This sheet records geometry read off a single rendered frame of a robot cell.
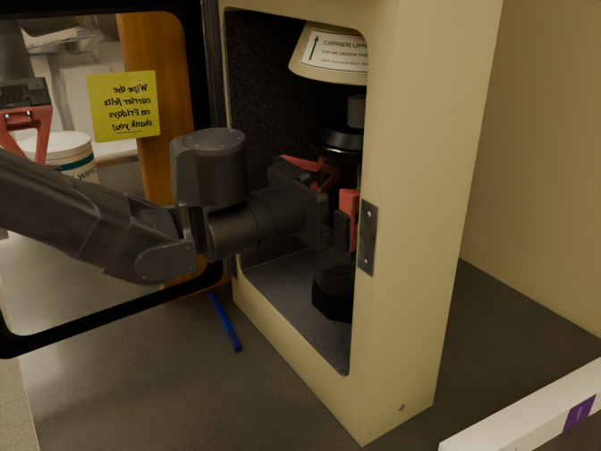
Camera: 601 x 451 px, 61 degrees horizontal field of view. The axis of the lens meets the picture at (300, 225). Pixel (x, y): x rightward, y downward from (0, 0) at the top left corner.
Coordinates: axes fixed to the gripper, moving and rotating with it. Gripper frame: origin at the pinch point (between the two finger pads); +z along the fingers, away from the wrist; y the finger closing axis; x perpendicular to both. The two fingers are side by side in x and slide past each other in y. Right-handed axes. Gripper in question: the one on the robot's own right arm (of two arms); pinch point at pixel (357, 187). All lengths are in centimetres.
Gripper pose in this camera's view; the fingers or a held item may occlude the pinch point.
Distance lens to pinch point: 59.9
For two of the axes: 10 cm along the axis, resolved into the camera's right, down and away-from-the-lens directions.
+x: 0.3, 8.7, 4.9
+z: 8.4, -2.8, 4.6
